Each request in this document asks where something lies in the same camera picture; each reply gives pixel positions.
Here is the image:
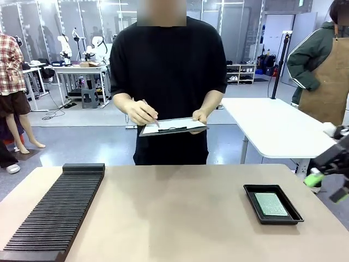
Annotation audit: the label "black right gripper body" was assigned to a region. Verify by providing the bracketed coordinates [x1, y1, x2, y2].
[312, 138, 349, 176]

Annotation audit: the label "green perforated PCB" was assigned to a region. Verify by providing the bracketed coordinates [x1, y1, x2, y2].
[254, 192, 290, 218]

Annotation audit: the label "black clipboard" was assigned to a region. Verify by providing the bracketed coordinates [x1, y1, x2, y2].
[139, 117, 210, 138]

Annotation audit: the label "pinkish grey pen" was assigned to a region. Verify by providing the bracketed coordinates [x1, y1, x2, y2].
[142, 99, 160, 128]

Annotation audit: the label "person's right forearm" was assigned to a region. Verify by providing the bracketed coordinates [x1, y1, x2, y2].
[113, 92, 137, 115]

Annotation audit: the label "person's left forearm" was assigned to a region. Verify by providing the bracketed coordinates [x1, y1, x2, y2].
[203, 90, 226, 117]

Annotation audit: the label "black slotted PCB rack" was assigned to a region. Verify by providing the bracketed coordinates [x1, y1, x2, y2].
[0, 163, 106, 262]

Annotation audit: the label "person's left hand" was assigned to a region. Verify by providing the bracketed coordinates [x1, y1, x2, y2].
[190, 108, 209, 135]

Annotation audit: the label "person's right hand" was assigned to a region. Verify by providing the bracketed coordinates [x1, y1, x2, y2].
[127, 99, 159, 128]

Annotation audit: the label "black plastic tray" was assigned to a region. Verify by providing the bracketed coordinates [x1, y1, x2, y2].
[243, 184, 305, 225]

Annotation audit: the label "white rounded table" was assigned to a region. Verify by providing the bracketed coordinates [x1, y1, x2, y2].
[221, 97, 338, 178]

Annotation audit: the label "person in brown apron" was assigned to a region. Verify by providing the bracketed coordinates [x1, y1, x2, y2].
[286, 0, 349, 129]

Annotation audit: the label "black tripod pole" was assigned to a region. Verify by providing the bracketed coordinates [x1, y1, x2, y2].
[270, 31, 292, 99]

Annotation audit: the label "black luggage bags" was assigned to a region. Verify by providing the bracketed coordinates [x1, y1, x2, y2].
[257, 53, 278, 76]

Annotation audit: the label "wooden shoe shelf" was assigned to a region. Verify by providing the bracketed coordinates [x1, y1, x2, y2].
[226, 63, 257, 85]

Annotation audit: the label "white paper sheet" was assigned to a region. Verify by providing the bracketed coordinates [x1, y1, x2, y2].
[143, 118, 206, 135]

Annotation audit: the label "person in black t-shirt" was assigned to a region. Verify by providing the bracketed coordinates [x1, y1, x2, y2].
[109, 0, 228, 166]

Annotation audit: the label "grey step stool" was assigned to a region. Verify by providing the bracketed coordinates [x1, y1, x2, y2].
[81, 87, 99, 109]

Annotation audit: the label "white desk with cardboard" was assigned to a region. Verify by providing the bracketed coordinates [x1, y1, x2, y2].
[52, 64, 111, 109]

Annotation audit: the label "white lamp stand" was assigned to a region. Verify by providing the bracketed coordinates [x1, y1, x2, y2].
[71, 27, 83, 62]

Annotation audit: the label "black office chair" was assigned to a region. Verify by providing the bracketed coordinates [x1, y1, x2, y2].
[40, 67, 56, 83]

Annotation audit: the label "white slipper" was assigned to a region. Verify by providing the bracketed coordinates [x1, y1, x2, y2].
[5, 163, 21, 175]

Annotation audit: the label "white height-adjustable desk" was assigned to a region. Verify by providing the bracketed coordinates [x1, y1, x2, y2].
[21, 63, 52, 112]

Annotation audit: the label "person in plaid shirt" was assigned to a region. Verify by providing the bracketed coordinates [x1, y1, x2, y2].
[0, 31, 46, 155]

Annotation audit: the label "black floor cables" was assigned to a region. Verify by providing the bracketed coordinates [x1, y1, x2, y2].
[41, 101, 79, 121]

